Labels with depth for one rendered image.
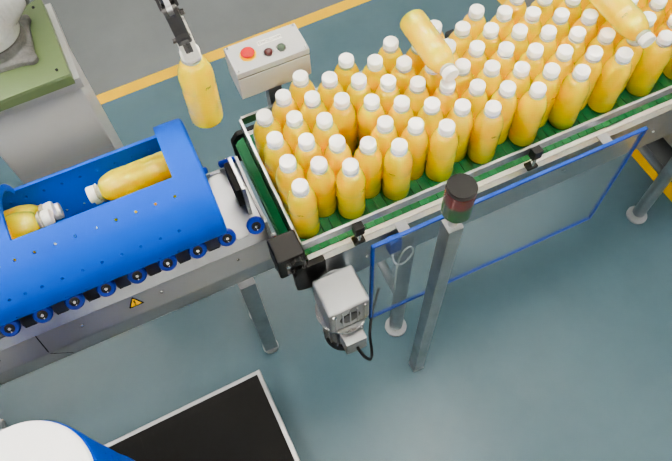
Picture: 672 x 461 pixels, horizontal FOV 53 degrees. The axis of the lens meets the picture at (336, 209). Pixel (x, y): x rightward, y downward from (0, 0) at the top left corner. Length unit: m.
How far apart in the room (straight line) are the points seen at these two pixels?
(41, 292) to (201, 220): 0.36
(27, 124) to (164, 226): 0.75
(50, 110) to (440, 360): 1.54
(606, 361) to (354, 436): 0.94
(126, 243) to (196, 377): 1.16
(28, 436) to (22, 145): 0.93
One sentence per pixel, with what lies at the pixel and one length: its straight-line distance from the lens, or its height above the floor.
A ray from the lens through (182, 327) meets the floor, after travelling 2.62.
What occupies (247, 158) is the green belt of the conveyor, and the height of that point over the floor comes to 0.89.
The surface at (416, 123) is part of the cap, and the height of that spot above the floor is 1.11.
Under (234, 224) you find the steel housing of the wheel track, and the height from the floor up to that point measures 0.93.
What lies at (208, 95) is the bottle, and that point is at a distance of 1.39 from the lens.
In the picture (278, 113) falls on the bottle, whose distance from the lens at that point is 1.68.
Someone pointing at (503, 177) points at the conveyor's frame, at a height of 0.90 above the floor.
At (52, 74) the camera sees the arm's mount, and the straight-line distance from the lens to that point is 1.96.
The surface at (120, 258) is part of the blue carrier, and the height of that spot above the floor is 1.12.
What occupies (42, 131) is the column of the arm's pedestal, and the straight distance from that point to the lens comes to 2.12.
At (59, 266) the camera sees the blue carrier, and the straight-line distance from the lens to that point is 1.48.
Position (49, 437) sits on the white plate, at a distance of 1.51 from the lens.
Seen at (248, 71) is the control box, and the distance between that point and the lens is 1.73.
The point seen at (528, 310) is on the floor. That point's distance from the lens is 2.63.
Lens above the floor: 2.40
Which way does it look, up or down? 61 degrees down
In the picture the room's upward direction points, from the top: 4 degrees counter-clockwise
